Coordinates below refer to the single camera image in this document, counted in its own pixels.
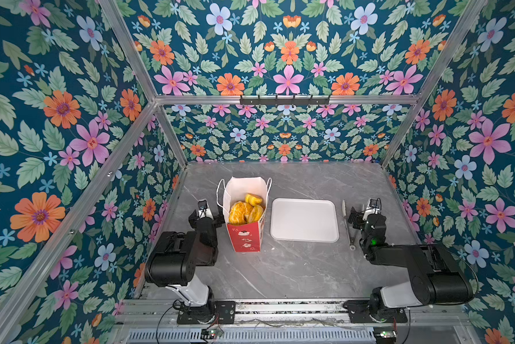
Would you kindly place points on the white plastic tray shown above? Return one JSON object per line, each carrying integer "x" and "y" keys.
{"x": 304, "y": 220}

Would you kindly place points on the striped yellow bread roll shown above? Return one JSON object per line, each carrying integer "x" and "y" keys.
{"x": 253, "y": 199}

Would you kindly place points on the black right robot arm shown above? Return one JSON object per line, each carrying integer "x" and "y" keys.
{"x": 435, "y": 277}

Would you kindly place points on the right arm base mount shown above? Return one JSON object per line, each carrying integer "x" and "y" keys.
{"x": 362, "y": 311}

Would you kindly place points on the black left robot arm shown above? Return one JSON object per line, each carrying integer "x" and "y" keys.
{"x": 173, "y": 262}

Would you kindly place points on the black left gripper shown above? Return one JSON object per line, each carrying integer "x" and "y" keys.
{"x": 198, "y": 219}

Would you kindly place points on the large orange ring bread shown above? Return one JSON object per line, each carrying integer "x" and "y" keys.
{"x": 239, "y": 213}

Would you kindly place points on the orange brown croissant bread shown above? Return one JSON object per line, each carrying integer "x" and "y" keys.
{"x": 255, "y": 214}

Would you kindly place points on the red white paper bag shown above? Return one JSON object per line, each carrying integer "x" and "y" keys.
{"x": 248, "y": 237}

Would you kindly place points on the metal food tongs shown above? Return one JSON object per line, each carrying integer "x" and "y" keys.
{"x": 351, "y": 236}

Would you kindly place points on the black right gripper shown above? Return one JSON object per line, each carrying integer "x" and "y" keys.
{"x": 360, "y": 219}

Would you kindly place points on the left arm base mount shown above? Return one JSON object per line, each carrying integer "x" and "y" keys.
{"x": 205, "y": 311}

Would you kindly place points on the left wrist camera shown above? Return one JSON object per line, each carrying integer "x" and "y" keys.
{"x": 203, "y": 209}

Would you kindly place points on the black hook rail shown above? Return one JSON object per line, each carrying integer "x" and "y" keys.
{"x": 297, "y": 100}

